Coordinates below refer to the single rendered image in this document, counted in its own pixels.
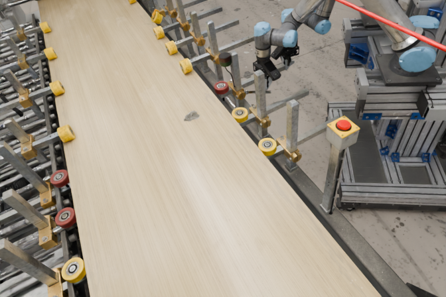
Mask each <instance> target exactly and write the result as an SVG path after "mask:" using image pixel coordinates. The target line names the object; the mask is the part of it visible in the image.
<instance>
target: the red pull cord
mask: <svg viewBox="0 0 446 297"><path fill-rule="evenodd" d="M335 1H338V2H339V3H342V4H344V5H346V6H348V7H350V8H352V9H355V10H357V11H359V12H361V13H363V14H365V15H368V16H369V17H372V18H373V19H376V20H378V21H380V22H382V23H384V24H386V25H389V26H391V27H393V28H395V29H397V30H400V31H402V32H404V33H406V34H408V35H410V36H412V37H414V38H416V39H418V40H421V41H423V42H425V43H427V44H429V45H431V46H434V47H436V48H438V49H440V50H442V51H444V52H446V46H444V45H442V44H440V43H438V42H435V41H434V40H431V39H429V38H427V37H425V36H422V35H420V34H418V33H416V32H413V31H412V30H409V29H407V28H405V27H403V26H400V25H398V24H396V23H393V22H392V21H389V20H388V19H385V18H383V17H381V16H378V15H376V14H374V13H372V12H370V11H367V10H366V9H363V8H361V7H359V6H357V5H354V4H352V3H350V2H348V1H345V0H335Z"/></svg>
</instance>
